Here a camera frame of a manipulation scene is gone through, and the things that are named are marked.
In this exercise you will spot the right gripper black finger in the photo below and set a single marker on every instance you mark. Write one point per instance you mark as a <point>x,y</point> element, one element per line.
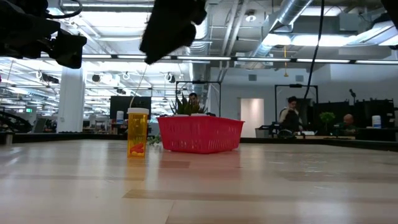
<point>164,37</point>

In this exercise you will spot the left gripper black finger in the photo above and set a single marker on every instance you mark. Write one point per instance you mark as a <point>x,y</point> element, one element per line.
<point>68,48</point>

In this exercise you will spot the orange pill bottle white cap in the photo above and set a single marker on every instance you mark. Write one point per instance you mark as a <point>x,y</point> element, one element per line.
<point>137,130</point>

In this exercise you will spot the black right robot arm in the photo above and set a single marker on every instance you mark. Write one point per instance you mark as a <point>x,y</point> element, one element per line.
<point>392,12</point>

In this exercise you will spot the red plastic mesh basket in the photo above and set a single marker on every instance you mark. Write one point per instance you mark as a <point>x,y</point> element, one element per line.
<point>199,135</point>

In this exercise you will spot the white building column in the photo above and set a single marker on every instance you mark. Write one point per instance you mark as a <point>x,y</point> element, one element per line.
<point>71,99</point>

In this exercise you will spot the person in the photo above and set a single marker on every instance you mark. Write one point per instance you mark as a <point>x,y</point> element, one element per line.
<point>193,98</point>
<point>348,119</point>
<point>290,118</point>

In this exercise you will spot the black monitor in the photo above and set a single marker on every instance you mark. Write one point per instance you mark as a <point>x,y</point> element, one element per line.
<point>119,104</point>

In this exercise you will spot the white cylindrical container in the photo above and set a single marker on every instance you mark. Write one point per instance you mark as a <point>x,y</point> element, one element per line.
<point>376,122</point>
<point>119,117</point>

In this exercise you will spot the small green potted plant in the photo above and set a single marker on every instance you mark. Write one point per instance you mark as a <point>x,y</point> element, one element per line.
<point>327,117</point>

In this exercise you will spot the silver ceiling duct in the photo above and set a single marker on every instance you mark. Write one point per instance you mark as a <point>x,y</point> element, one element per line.
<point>292,12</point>

